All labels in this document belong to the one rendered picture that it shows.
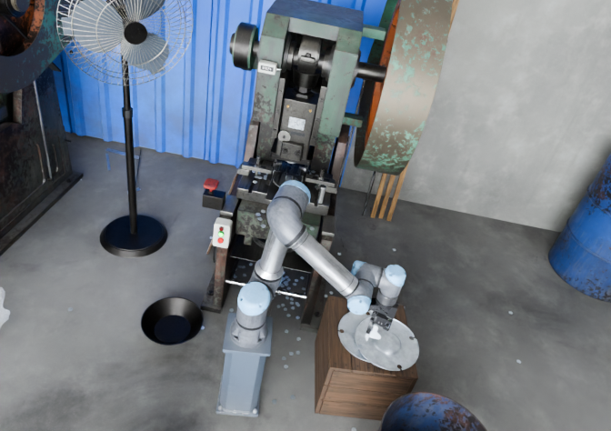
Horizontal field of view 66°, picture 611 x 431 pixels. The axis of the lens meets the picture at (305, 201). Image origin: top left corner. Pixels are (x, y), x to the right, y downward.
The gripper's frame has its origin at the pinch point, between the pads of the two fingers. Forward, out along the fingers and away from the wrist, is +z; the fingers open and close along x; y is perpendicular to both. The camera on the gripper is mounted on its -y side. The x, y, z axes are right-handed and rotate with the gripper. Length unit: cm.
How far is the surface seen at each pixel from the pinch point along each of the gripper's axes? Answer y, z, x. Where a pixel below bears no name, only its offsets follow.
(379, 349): 6.5, 16.2, 8.2
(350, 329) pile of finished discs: -8.5, 17.3, 12.3
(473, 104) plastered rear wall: 2, -35, 196
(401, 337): 13.3, 16.7, 20.2
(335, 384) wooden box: -4.8, 28.3, -8.8
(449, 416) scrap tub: 39.9, 13.4, -9.5
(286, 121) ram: -67, -55, 42
